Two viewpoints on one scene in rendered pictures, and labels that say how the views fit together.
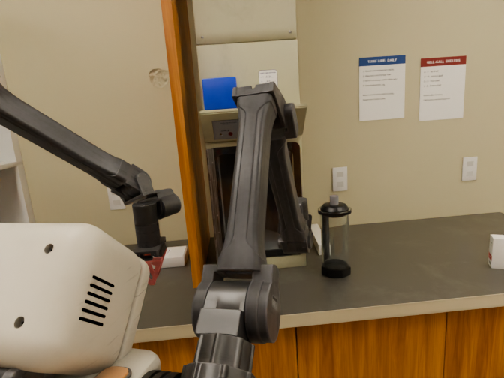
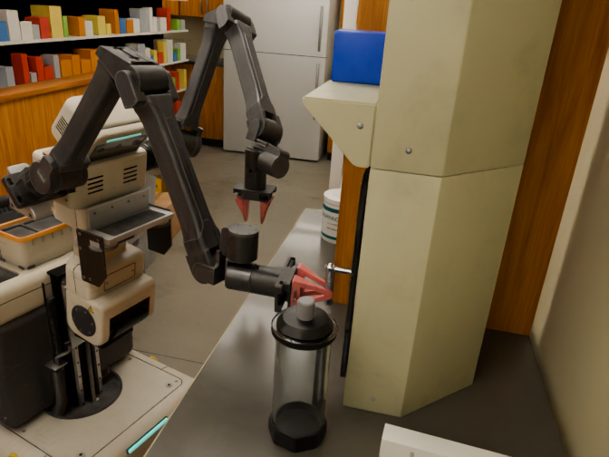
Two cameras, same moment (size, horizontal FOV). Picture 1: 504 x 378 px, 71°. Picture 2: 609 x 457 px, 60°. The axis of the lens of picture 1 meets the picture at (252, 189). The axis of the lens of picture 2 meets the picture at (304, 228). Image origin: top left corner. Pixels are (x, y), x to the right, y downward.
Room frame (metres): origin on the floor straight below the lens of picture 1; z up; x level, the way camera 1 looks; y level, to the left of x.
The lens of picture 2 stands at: (1.28, -0.97, 1.64)
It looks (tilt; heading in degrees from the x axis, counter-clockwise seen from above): 23 degrees down; 104
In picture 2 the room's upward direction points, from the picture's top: 4 degrees clockwise
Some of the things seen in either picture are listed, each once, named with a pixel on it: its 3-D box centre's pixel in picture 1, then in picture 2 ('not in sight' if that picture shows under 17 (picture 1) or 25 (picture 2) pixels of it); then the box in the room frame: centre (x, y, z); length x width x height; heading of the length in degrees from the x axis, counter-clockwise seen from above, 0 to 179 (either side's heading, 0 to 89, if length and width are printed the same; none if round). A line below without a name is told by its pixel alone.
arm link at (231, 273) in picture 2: not in sight; (242, 273); (0.95, -0.13, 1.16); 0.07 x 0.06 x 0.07; 3
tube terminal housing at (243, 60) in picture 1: (253, 159); (440, 198); (1.30, -0.01, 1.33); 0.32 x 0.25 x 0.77; 93
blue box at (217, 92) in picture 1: (220, 94); (362, 56); (1.11, 0.07, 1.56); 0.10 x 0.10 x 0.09; 3
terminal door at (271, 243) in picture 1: (258, 202); (362, 252); (1.17, -0.02, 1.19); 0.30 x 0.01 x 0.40; 92
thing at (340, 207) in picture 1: (334, 205); (304, 317); (1.12, -0.27, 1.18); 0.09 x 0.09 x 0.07
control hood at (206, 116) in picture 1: (253, 123); (351, 114); (1.12, -0.02, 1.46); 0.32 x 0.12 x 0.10; 93
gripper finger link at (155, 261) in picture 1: (151, 265); (251, 205); (0.82, 0.27, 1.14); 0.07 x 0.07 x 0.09; 3
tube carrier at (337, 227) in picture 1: (334, 238); (301, 376); (1.12, -0.27, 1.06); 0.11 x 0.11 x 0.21
